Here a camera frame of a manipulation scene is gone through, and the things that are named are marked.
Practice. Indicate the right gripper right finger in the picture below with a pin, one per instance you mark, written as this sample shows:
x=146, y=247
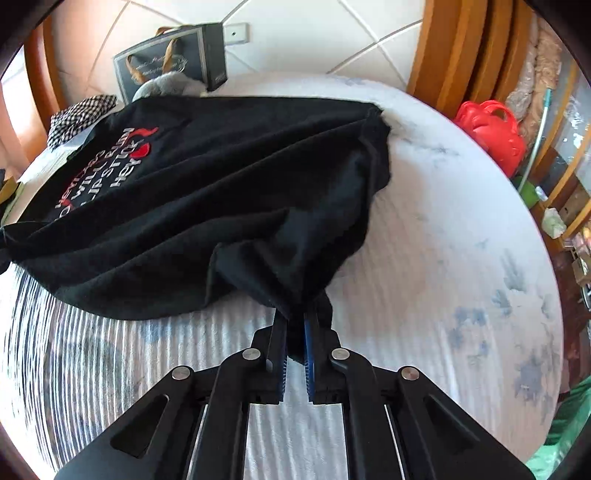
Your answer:
x=325, y=385

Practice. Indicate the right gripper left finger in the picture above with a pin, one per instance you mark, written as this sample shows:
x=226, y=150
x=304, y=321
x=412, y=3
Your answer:
x=269, y=377

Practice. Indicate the black printed t-shirt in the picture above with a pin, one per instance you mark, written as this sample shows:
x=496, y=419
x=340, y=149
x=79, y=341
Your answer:
x=174, y=202

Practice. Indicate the red plastic handbag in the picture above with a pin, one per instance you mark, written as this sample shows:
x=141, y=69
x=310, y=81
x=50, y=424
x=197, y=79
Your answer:
x=492, y=125

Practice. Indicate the grey plush rabbit toy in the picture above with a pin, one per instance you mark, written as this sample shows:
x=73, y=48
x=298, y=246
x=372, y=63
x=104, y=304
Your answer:
x=171, y=84

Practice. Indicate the black white checkered cloth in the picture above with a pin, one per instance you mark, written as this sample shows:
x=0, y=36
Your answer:
x=67, y=123

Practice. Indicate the dark green gift bag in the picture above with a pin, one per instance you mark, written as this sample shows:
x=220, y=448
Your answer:
x=195, y=51

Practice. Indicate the white wall socket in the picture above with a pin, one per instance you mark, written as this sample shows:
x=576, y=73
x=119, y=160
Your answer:
x=235, y=34

